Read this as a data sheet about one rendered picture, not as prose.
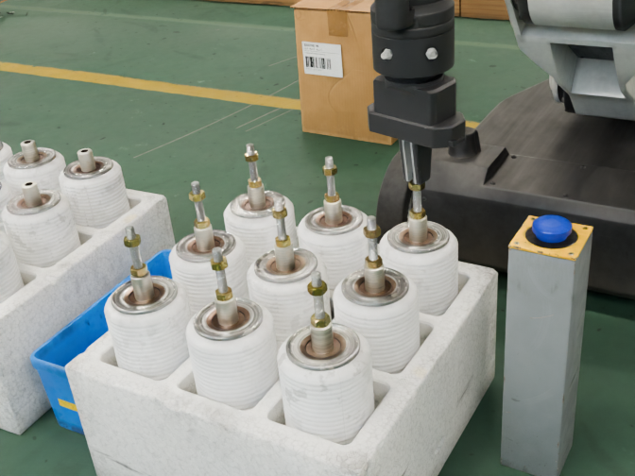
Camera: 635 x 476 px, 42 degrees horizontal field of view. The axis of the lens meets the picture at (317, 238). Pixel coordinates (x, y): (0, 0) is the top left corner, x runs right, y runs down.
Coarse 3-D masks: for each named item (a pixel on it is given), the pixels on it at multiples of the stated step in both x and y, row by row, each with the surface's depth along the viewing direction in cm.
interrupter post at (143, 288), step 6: (132, 276) 93; (144, 276) 93; (132, 282) 93; (138, 282) 92; (144, 282) 93; (150, 282) 93; (138, 288) 93; (144, 288) 93; (150, 288) 94; (138, 294) 93; (144, 294) 93; (150, 294) 94; (138, 300) 94; (144, 300) 94
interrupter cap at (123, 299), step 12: (156, 276) 97; (120, 288) 96; (132, 288) 96; (156, 288) 96; (168, 288) 95; (120, 300) 94; (132, 300) 94; (156, 300) 93; (168, 300) 93; (120, 312) 92; (132, 312) 91; (144, 312) 91
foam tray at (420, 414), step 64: (448, 320) 98; (128, 384) 92; (192, 384) 94; (384, 384) 89; (448, 384) 97; (128, 448) 98; (192, 448) 91; (256, 448) 84; (320, 448) 81; (384, 448) 82; (448, 448) 102
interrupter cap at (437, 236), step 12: (396, 228) 103; (408, 228) 103; (432, 228) 102; (444, 228) 102; (396, 240) 100; (408, 240) 101; (432, 240) 100; (444, 240) 99; (408, 252) 98; (420, 252) 98
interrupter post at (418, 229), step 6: (426, 216) 99; (414, 222) 99; (420, 222) 99; (426, 222) 99; (414, 228) 99; (420, 228) 99; (426, 228) 100; (414, 234) 100; (420, 234) 99; (426, 234) 100; (414, 240) 100; (420, 240) 100
